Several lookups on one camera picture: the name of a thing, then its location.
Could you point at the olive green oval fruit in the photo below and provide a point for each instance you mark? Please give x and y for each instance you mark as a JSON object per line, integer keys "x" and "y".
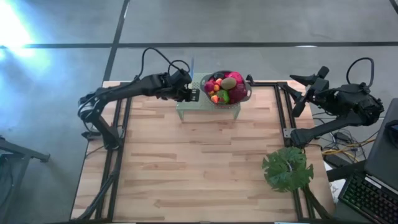
{"x": 229, "y": 83}

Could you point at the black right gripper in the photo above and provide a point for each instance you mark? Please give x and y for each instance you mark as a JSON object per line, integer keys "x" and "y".
{"x": 323, "y": 93}

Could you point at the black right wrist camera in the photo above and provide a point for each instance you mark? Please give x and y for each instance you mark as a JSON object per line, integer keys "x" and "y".
{"x": 323, "y": 72}

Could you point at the black power adapter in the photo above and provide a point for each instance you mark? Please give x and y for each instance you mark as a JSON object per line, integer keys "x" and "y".
{"x": 342, "y": 136}

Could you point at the bright red round fruit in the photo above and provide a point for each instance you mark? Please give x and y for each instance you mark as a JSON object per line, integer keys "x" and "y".
{"x": 235, "y": 76}

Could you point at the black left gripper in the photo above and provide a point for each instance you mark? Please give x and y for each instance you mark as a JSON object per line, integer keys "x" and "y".
{"x": 177, "y": 92}

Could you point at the dark metal stand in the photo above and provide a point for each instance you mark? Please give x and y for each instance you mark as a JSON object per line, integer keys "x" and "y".
{"x": 25, "y": 151}

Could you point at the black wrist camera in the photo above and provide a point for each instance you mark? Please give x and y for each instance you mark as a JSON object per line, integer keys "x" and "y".
{"x": 180, "y": 76}
{"x": 323, "y": 72}

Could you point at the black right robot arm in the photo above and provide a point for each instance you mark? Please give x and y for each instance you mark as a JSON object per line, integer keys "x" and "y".
{"x": 357, "y": 99}

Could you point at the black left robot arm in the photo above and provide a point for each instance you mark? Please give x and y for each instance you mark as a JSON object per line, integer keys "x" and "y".
{"x": 133, "y": 88}

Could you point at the black aluminium rig frame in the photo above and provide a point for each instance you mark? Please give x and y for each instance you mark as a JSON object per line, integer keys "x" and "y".
{"x": 267, "y": 84}

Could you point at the green apple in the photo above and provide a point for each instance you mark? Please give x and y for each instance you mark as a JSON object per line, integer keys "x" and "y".
{"x": 223, "y": 96}

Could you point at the small dark red apple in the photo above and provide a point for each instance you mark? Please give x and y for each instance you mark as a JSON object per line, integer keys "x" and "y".
{"x": 209, "y": 86}

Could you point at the green potted plant white pot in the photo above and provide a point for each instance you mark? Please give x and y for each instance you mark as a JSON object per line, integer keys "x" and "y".
{"x": 287, "y": 169}

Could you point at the red collapsible colander bowl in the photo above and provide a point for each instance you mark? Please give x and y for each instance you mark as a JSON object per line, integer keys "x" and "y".
{"x": 247, "y": 91}

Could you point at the pale green perforated metal shelf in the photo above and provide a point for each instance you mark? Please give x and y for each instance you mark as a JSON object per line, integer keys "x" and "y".
{"x": 199, "y": 105}

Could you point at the dark red bell pepper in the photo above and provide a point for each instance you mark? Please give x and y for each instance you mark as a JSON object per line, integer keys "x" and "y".
{"x": 237, "y": 93}

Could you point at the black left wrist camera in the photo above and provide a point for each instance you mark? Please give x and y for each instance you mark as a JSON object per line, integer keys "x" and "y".
{"x": 180, "y": 76}

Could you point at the white paper sheet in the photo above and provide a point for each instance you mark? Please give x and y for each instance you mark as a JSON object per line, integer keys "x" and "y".
{"x": 335, "y": 189}

